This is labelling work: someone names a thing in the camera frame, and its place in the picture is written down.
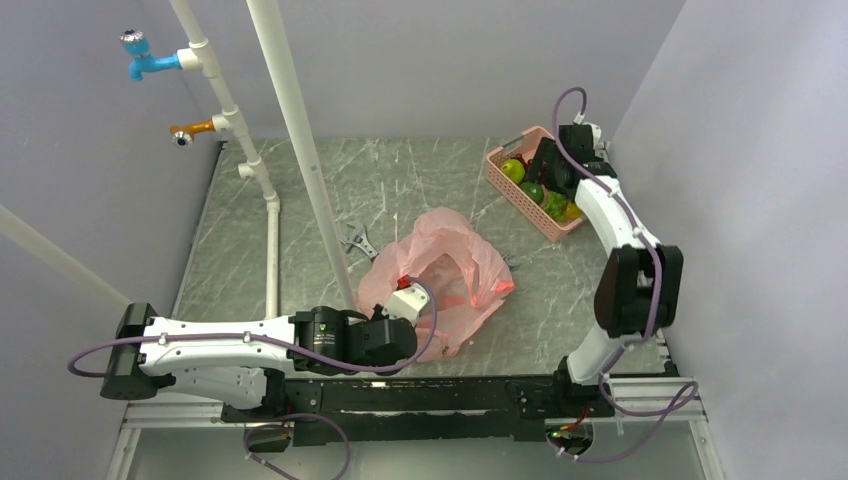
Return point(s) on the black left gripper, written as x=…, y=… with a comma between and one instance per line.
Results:
x=377, y=315

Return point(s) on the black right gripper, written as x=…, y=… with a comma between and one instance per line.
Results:
x=545, y=153

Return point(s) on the green fake fruit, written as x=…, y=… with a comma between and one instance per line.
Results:
x=534, y=191

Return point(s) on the green fake grapes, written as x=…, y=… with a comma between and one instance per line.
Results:
x=555, y=205

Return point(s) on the yellow green fake mango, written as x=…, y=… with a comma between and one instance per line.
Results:
x=514, y=170

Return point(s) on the yellow fake fruit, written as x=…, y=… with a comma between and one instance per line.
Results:
x=572, y=212

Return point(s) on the pink plastic bag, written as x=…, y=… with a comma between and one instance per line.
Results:
x=468, y=276

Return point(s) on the purple fake grapes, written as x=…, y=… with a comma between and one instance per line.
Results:
x=526, y=162

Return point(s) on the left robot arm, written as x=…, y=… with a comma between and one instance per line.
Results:
x=243, y=364

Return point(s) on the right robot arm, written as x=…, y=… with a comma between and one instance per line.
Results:
x=638, y=291

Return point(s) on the pink plastic basket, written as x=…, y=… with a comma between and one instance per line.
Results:
x=526, y=144

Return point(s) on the orange faucet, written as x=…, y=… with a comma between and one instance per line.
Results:
x=183, y=136

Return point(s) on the blue faucet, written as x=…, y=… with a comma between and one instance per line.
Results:
x=137, y=46

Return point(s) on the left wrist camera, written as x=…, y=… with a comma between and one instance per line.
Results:
x=408, y=302

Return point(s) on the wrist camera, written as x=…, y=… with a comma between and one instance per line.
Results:
x=596, y=131
x=408, y=302

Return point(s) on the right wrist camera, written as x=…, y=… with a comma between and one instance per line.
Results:
x=596, y=131

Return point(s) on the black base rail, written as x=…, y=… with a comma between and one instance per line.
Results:
x=520, y=407

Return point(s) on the red handled adjustable wrench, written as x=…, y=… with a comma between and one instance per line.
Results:
x=356, y=237

